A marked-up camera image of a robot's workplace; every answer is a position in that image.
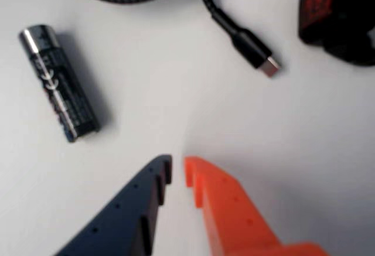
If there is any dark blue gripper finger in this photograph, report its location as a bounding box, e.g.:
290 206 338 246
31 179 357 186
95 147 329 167
54 153 173 256

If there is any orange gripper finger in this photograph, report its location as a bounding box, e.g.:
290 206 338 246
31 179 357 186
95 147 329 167
183 156 330 256

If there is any black braided USB cable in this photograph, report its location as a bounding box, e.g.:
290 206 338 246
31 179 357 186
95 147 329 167
60 0 284 80

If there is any black AA battery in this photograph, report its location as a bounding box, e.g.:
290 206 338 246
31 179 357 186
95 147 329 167
18 24 100 143

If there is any black ring strap clip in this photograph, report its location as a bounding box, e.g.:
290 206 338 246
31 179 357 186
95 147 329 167
297 0 375 67

